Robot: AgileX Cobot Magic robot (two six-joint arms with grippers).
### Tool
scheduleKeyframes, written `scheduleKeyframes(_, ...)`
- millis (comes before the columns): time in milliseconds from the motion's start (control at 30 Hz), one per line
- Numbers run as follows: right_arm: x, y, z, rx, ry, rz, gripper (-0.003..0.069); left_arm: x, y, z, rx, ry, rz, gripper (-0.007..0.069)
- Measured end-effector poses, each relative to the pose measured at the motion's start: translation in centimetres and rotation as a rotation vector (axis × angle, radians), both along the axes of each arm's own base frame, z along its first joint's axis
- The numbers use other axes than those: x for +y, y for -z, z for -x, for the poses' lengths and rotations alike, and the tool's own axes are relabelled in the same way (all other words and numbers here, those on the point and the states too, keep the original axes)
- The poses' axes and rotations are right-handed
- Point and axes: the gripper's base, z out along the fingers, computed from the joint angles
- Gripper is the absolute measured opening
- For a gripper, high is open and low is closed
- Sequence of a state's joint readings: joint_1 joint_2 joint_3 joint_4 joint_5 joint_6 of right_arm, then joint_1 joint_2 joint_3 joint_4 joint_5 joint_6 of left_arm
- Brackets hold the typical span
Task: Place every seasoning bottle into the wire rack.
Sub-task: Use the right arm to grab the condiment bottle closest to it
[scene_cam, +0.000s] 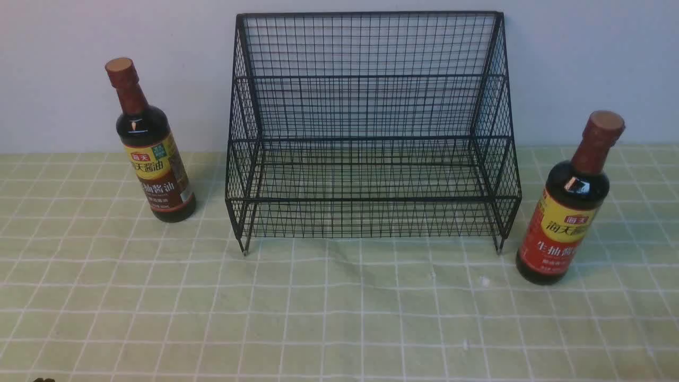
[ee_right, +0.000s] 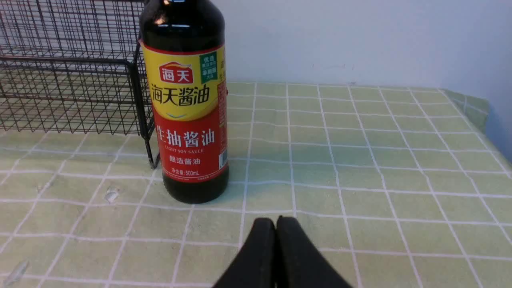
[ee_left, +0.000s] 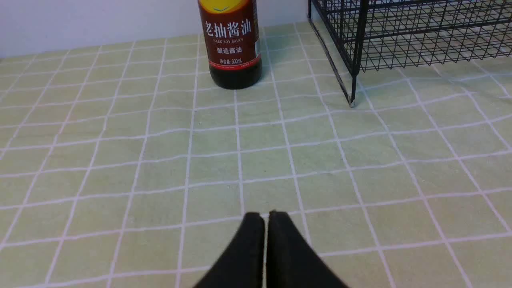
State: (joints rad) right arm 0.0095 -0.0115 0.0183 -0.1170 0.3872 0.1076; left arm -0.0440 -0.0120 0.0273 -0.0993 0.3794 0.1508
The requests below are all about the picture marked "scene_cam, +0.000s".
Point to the green checkered tablecloth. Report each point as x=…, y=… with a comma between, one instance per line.
x=94, y=288

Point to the black wire mesh shelf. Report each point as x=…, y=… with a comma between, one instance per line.
x=376, y=124

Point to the soy sauce bottle brown label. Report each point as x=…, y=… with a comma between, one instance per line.
x=150, y=146

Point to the soy sauce bottle red label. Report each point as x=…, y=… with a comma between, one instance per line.
x=574, y=191

